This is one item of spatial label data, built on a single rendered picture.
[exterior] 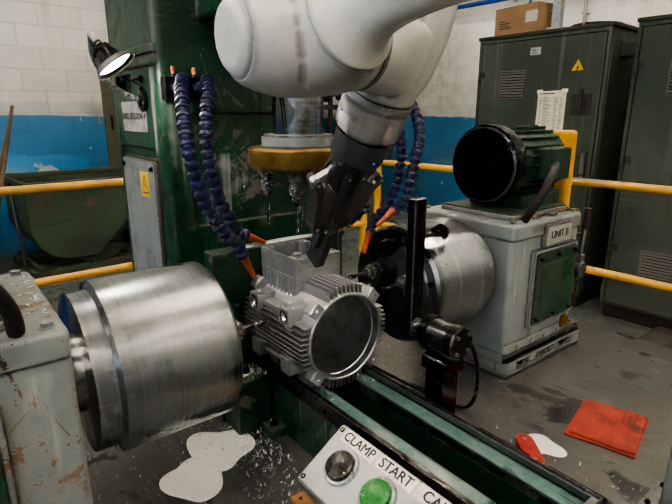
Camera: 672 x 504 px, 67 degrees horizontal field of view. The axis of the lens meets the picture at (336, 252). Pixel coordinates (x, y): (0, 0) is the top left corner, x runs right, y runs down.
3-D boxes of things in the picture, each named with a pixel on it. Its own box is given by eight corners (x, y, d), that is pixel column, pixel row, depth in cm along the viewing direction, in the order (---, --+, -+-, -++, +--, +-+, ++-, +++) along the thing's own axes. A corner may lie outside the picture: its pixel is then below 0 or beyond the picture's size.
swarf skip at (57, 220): (37, 285, 430) (21, 183, 408) (12, 262, 497) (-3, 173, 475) (172, 258, 508) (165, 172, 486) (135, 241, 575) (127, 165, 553)
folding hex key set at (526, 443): (512, 441, 96) (513, 432, 95) (529, 441, 96) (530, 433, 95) (527, 473, 87) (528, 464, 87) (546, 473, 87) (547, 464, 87)
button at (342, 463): (325, 477, 50) (317, 467, 49) (346, 452, 51) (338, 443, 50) (345, 494, 48) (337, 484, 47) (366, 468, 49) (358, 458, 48)
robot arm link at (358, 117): (332, 73, 65) (319, 115, 68) (373, 109, 60) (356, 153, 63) (386, 76, 70) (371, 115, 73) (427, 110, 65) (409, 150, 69)
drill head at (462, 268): (327, 330, 117) (326, 222, 110) (446, 292, 141) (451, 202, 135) (406, 372, 98) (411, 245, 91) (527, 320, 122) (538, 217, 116)
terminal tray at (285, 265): (260, 282, 100) (259, 246, 98) (305, 272, 106) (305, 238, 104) (294, 299, 91) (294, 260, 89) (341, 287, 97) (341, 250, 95)
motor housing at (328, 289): (245, 360, 101) (240, 268, 96) (322, 335, 113) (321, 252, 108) (302, 403, 86) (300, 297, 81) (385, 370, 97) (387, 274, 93)
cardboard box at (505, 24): (493, 39, 407) (495, 9, 402) (517, 42, 423) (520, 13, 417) (535, 32, 375) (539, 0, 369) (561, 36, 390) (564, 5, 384)
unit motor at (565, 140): (438, 289, 134) (447, 123, 123) (511, 267, 154) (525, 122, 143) (527, 320, 115) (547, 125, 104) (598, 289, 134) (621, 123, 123)
